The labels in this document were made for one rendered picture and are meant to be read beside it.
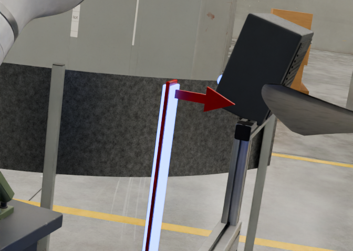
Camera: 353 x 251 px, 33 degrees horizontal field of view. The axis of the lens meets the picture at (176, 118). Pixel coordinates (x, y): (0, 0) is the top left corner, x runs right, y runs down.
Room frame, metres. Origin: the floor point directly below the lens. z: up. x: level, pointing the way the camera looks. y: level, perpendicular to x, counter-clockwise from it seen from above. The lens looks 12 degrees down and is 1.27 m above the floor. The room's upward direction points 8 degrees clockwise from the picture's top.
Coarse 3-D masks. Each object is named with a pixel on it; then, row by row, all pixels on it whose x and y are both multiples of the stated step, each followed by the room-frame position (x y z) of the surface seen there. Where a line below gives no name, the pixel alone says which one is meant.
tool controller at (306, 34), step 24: (264, 24) 1.10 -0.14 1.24; (288, 24) 1.22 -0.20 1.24; (240, 48) 1.11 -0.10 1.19; (264, 48) 1.10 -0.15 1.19; (288, 48) 1.09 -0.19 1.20; (240, 72) 1.11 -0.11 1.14; (264, 72) 1.10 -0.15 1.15; (288, 72) 1.10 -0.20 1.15; (240, 96) 1.11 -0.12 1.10; (264, 120) 1.10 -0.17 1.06
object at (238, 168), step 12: (240, 144) 1.06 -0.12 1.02; (240, 156) 1.06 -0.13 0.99; (240, 168) 1.05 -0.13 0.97; (228, 180) 1.05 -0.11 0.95; (240, 180) 1.05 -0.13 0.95; (228, 192) 1.05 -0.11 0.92; (240, 192) 1.04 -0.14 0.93; (228, 204) 1.05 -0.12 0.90; (240, 204) 1.05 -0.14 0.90; (228, 216) 1.06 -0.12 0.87
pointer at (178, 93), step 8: (208, 88) 0.54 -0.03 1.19; (176, 96) 0.55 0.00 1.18; (184, 96) 0.54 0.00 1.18; (192, 96) 0.54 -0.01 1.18; (200, 96) 0.54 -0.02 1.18; (208, 96) 0.54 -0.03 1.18; (216, 96) 0.54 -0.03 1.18; (208, 104) 0.54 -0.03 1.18; (216, 104) 0.54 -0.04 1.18; (224, 104) 0.53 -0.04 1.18; (232, 104) 0.53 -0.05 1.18
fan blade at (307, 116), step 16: (272, 96) 0.49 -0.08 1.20; (288, 96) 0.45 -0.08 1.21; (304, 96) 0.43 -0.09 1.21; (288, 112) 0.55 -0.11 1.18; (304, 112) 0.53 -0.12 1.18; (320, 112) 0.51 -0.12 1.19; (336, 112) 0.46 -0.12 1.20; (352, 112) 0.42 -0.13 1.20; (288, 128) 0.62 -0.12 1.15; (304, 128) 0.61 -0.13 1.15; (320, 128) 0.60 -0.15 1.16; (336, 128) 0.59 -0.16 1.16; (352, 128) 0.58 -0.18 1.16
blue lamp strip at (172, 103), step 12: (168, 108) 0.54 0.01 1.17; (168, 120) 0.54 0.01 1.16; (168, 132) 0.54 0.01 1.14; (168, 144) 0.55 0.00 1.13; (168, 156) 0.55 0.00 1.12; (168, 168) 0.56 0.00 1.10; (156, 204) 0.54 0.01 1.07; (156, 216) 0.54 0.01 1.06; (156, 228) 0.54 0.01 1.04; (156, 240) 0.55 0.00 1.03
